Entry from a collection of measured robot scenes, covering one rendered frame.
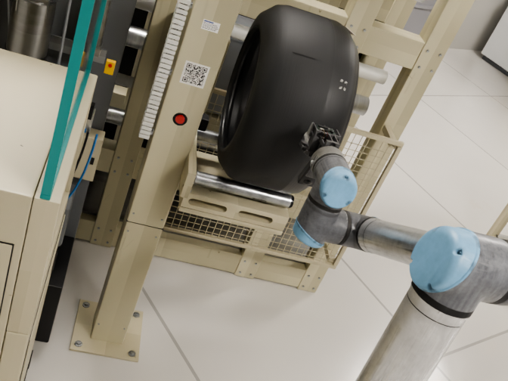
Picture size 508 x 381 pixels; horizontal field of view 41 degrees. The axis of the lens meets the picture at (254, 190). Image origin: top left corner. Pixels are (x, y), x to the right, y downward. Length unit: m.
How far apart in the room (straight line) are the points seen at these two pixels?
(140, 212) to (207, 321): 0.84
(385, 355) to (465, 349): 2.41
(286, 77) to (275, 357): 1.47
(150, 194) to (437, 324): 1.32
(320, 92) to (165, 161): 0.58
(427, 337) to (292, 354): 1.88
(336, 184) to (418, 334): 0.51
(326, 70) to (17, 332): 1.07
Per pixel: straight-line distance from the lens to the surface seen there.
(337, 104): 1.95
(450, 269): 1.14
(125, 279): 2.54
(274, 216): 2.23
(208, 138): 2.40
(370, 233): 1.64
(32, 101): 1.60
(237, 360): 2.92
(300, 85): 1.92
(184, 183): 2.12
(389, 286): 3.73
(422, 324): 1.21
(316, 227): 1.66
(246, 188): 2.19
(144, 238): 2.41
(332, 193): 1.60
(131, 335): 2.83
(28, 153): 1.43
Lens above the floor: 2.08
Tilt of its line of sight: 32 degrees down
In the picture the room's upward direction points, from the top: 23 degrees clockwise
